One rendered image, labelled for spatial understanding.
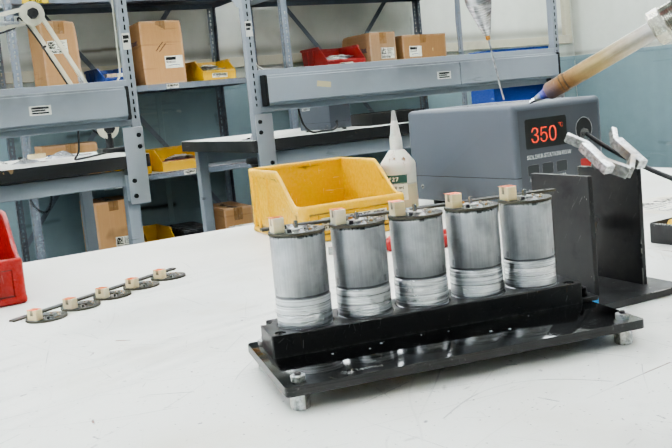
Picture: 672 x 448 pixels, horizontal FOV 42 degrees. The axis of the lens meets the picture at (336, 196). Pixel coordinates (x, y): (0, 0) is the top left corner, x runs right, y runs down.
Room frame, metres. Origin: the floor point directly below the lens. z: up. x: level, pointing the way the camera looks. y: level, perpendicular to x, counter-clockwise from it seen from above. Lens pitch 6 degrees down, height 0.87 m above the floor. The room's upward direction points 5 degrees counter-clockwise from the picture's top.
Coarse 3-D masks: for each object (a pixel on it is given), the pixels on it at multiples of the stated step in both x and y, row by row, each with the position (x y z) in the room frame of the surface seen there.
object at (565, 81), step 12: (648, 12) 0.38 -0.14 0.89; (660, 12) 0.37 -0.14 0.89; (648, 24) 0.37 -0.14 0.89; (660, 24) 0.37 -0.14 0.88; (624, 36) 0.38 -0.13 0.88; (636, 36) 0.37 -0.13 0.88; (648, 36) 0.37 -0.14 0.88; (660, 36) 0.37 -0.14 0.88; (612, 48) 0.38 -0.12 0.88; (624, 48) 0.38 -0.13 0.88; (636, 48) 0.38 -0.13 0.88; (588, 60) 0.39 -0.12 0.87; (600, 60) 0.38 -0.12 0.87; (612, 60) 0.38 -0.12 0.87; (564, 72) 0.39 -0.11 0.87; (576, 72) 0.39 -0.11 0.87; (588, 72) 0.39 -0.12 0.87; (552, 84) 0.39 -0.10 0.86; (564, 84) 0.39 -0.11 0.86; (576, 84) 0.39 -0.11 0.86; (552, 96) 0.39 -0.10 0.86
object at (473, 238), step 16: (496, 208) 0.40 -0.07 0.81; (448, 224) 0.40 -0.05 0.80; (464, 224) 0.39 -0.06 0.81; (480, 224) 0.39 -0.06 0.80; (496, 224) 0.40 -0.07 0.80; (448, 240) 0.40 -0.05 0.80; (464, 240) 0.39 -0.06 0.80; (480, 240) 0.39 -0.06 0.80; (496, 240) 0.39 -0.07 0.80; (464, 256) 0.39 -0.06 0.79; (480, 256) 0.39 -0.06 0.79; (496, 256) 0.39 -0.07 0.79; (464, 272) 0.39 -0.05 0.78; (480, 272) 0.39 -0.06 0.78; (496, 272) 0.39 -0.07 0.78; (464, 288) 0.39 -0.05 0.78; (480, 288) 0.39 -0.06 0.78; (496, 288) 0.39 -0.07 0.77
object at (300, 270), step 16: (272, 240) 0.37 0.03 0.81; (288, 240) 0.37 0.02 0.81; (304, 240) 0.37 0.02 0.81; (320, 240) 0.37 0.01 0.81; (272, 256) 0.37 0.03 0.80; (288, 256) 0.37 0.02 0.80; (304, 256) 0.37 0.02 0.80; (320, 256) 0.37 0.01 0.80; (288, 272) 0.37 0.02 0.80; (304, 272) 0.37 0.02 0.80; (320, 272) 0.37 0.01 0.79; (288, 288) 0.37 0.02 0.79; (304, 288) 0.37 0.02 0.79; (320, 288) 0.37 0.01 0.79; (288, 304) 0.37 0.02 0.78; (304, 304) 0.37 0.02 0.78; (320, 304) 0.37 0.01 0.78; (288, 320) 0.37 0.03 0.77; (304, 320) 0.37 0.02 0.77; (320, 320) 0.37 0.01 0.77
